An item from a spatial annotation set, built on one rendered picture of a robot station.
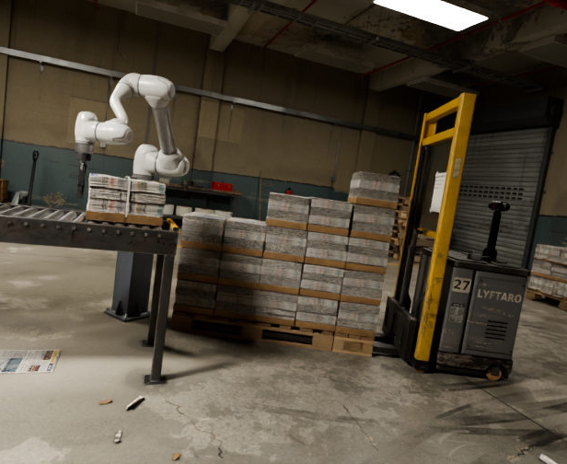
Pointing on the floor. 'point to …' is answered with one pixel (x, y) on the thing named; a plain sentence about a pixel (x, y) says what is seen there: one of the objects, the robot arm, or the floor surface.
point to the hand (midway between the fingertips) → (80, 191)
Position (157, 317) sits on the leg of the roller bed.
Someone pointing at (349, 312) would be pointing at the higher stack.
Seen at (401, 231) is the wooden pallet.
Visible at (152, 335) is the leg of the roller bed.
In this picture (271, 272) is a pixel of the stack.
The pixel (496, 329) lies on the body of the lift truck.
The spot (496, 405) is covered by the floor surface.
